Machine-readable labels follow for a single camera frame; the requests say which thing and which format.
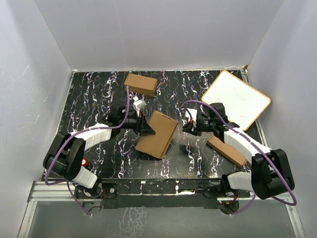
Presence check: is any folded brown cardboard box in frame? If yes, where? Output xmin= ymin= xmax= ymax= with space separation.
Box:
xmin=124 ymin=73 xmax=158 ymax=96

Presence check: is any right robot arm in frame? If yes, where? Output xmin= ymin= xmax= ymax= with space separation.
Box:
xmin=182 ymin=101 xmax=295 ymax=200

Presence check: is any flat cardboard stack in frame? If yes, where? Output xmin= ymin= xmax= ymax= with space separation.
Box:
xmin=207 ymin=135 xmax=247 ymax=168

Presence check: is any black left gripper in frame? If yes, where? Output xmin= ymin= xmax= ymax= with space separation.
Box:
xmin=119 ymin=111 xmax=155 ymax=136

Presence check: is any yellow-framed whiteboard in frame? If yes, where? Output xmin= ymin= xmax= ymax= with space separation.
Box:
xmin=202 ymin=70 xmax=271 ymax=131

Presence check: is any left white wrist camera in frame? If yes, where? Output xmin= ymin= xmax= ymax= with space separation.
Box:
xmin=133 ymin=96 xmax=146 ymax=114

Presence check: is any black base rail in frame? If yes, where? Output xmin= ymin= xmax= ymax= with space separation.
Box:
xmin=98 ymin=178 xmax=239 ymax=214

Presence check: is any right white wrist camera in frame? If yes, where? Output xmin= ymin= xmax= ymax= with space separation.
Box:
xmin=185 ymin=108 xmax=198 ymax=122

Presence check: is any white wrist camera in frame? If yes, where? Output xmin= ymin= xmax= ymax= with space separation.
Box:
xmin=185 ymin=108 xmax=198 ymax=122
xmin=133 ymin=96 xmax=146 ymax=114

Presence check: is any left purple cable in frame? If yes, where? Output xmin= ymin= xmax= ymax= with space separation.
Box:
xmin=44 ymin=86 xmax=139 ymax=216

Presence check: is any red emergency stop button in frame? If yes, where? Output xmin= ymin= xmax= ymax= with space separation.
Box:
xmin=82 ymin=158 xmax=89 ymax=167

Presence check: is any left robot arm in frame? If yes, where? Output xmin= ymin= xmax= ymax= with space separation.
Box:
xmin=43 ymin=106 xmax=155 ymax=198

